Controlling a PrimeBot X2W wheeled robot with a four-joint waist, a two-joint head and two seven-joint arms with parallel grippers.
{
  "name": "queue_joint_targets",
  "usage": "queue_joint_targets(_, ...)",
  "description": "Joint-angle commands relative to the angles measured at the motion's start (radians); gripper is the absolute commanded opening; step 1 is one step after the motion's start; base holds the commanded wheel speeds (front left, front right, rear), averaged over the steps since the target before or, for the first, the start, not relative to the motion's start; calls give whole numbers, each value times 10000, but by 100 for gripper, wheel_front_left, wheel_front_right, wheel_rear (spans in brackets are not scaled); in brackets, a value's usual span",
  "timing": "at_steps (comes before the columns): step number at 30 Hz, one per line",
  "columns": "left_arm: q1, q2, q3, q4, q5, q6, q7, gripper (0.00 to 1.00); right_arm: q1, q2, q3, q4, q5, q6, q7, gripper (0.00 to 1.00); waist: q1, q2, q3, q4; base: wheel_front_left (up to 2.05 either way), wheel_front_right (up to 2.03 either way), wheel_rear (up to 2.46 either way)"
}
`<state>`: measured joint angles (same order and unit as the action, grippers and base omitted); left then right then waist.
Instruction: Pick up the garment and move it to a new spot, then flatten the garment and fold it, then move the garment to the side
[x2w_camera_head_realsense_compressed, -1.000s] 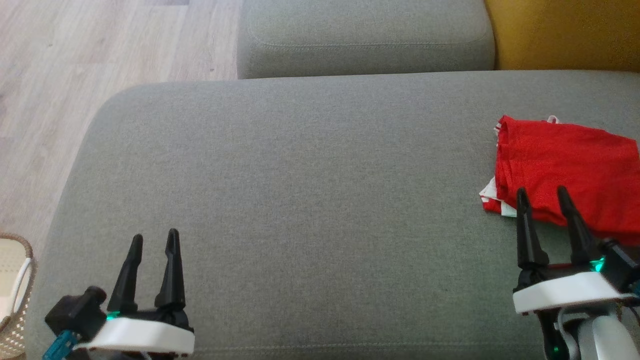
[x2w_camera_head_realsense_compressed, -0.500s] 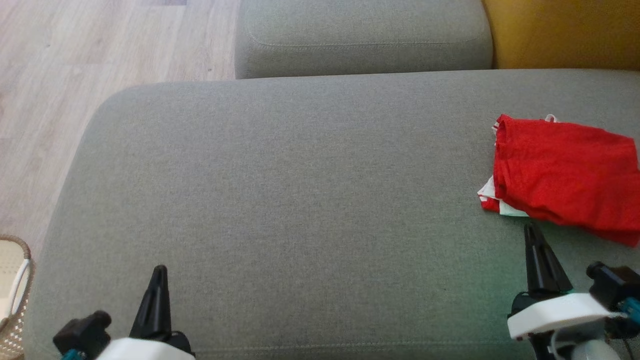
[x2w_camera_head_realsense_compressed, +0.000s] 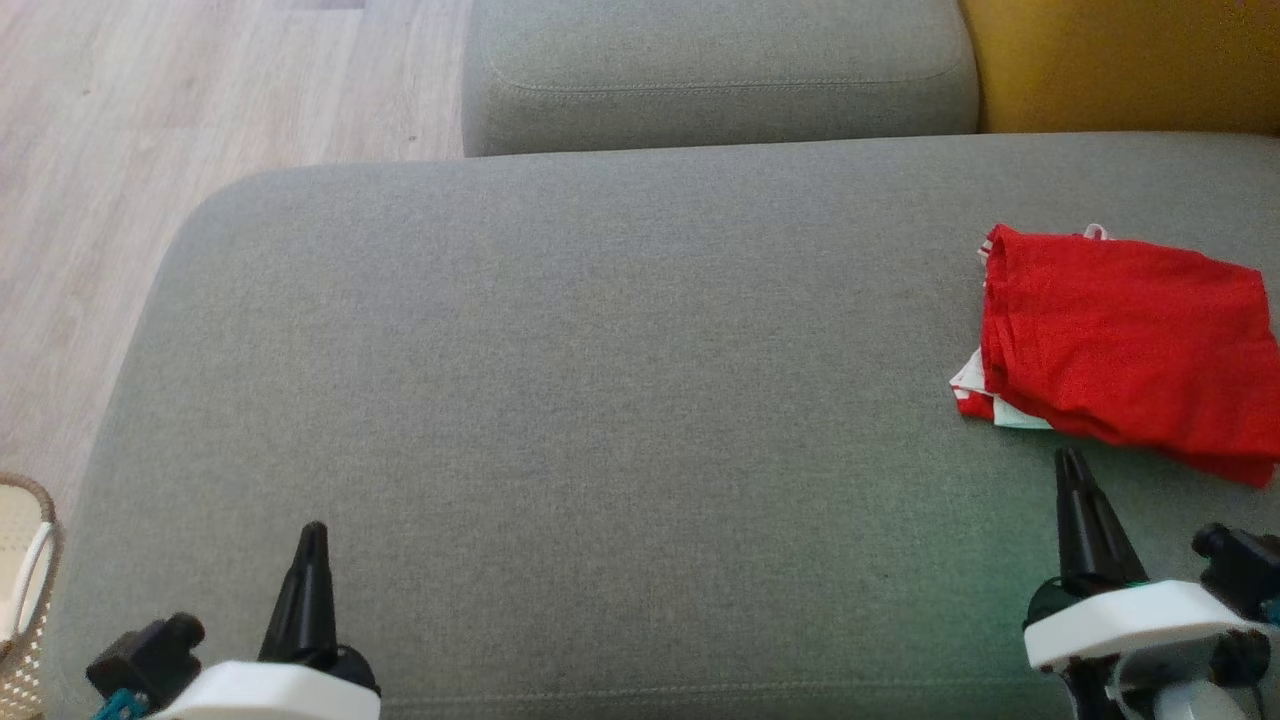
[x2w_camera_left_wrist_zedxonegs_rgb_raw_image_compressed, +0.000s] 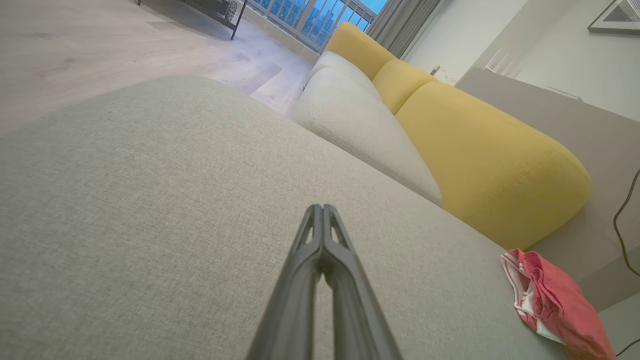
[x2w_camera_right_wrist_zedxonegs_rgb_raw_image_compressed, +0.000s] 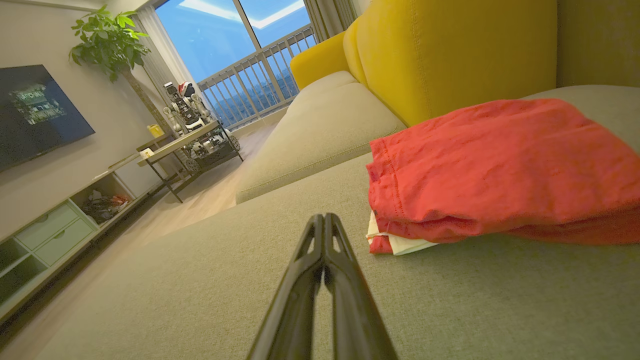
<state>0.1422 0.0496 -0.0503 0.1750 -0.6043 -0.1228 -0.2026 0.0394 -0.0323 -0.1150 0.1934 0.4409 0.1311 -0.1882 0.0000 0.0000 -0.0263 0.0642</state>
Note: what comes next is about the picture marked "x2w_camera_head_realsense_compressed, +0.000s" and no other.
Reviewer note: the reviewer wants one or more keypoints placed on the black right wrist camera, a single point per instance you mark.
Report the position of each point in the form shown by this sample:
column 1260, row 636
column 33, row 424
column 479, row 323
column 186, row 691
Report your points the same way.
column 1240, row 570

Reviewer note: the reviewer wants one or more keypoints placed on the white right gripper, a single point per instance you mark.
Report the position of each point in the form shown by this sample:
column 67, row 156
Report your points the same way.
column 1130, row 615

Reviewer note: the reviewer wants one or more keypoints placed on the red Bulls 23 jersey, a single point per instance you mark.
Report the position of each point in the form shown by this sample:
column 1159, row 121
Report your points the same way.
column 1130, row 330

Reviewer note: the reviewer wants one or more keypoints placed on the grey sofa seat cushion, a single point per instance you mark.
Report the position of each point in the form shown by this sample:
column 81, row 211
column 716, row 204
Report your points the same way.
column 720, row 70

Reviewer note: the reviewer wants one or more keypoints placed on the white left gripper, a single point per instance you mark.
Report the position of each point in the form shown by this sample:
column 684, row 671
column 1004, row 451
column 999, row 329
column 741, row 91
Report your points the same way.
column 270, row 695

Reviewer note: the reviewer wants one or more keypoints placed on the yellow sofa backrest cushion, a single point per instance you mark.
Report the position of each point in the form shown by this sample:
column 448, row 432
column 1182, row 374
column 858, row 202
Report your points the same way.
column 1120, row 60

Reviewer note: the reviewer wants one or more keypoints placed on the cream perforated laundry basket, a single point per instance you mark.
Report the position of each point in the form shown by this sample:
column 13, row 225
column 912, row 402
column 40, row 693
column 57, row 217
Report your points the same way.
column 15, row 560

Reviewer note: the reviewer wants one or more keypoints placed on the large grey sofa ottoman cushion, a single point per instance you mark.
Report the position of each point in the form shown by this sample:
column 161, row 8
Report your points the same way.
column 600, row 400

